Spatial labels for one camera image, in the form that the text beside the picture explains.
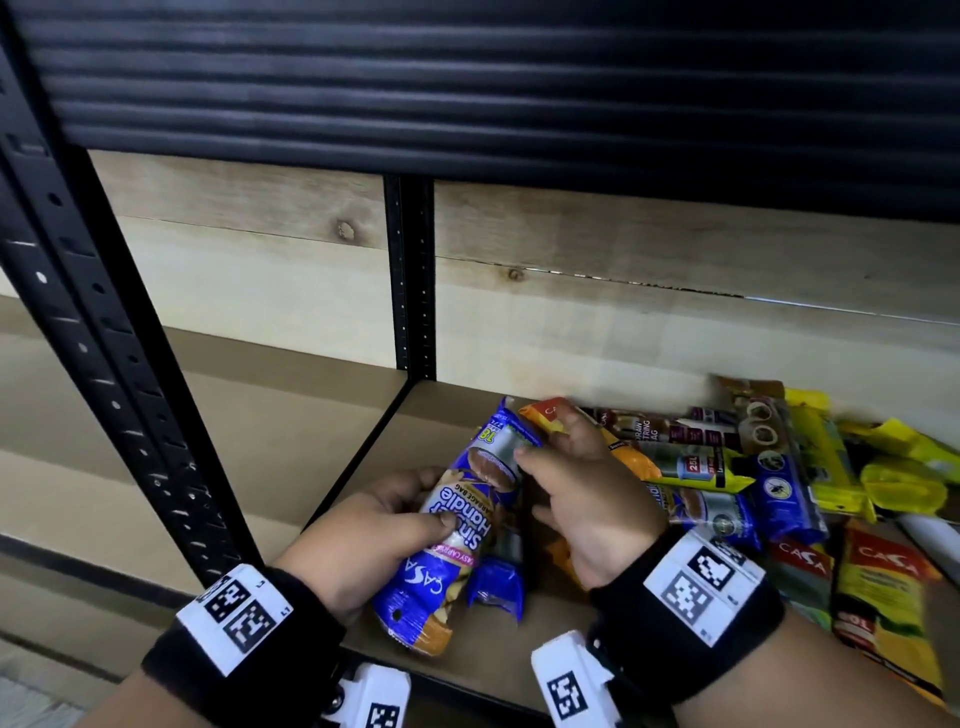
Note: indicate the person's left hand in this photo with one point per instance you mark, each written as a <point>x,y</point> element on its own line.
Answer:
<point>341,551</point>

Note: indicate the person's right hand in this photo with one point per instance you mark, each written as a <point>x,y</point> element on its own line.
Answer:
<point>600,510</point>

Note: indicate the person's right thumb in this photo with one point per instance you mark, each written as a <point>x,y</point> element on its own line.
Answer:
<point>540,463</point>

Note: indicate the person's left thumb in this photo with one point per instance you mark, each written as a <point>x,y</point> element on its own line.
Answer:
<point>431,532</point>

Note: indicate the blue garbage bag packet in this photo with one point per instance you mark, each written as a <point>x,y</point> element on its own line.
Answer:
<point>450,555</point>

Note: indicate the orange garbage bag packet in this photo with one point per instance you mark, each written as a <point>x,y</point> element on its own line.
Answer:
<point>637,457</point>

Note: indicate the person's right forearm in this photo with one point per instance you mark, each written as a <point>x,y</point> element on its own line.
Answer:
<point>810,682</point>

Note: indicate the person's left forearm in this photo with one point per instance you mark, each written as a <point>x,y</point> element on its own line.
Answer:
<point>142,709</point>

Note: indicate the small blue packet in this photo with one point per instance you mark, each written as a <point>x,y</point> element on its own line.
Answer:
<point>496,581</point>

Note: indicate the brown shelf board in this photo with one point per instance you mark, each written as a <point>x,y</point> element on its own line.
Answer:
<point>517,645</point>
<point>270,442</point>

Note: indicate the black wristband with marker tag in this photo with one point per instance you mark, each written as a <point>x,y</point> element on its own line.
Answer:
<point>300,645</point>
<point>675,645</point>

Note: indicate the pile of assorted packets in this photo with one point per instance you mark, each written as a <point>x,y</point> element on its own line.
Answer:
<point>795,487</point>

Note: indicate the black corrugated shelf deck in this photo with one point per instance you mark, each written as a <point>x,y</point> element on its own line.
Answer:
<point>480,82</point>

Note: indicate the black perforated rack upright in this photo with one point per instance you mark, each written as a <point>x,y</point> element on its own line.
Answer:
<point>97,322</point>

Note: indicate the white roll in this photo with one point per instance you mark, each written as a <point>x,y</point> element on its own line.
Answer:
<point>934,544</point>

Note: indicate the black slim rack post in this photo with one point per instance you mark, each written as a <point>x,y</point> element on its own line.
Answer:
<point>410,277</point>

